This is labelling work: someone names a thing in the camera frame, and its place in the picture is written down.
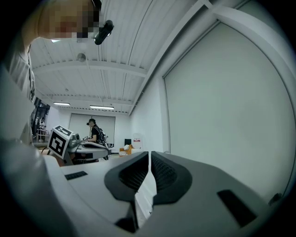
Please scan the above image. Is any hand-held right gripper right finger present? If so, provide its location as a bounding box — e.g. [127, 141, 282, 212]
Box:
[138, 150, 279, 237]

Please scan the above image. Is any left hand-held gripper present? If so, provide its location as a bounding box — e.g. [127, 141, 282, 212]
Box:
[47, 125, 113, 166]

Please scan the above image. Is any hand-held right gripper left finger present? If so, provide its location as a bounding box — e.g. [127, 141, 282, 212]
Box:
[43, 151, 149, 237]

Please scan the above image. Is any orange box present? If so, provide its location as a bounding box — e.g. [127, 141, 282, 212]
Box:
[119, 144, 134, 156]

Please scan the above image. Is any white board with red label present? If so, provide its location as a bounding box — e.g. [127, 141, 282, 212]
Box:
[132, 132, 143, 149]

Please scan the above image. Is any wooden stool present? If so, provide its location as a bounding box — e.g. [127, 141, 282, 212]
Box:
[36, 129, 49, 143]

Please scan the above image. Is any person's head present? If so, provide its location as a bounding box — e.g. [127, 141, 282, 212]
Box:
[37, 0, 102, 44]

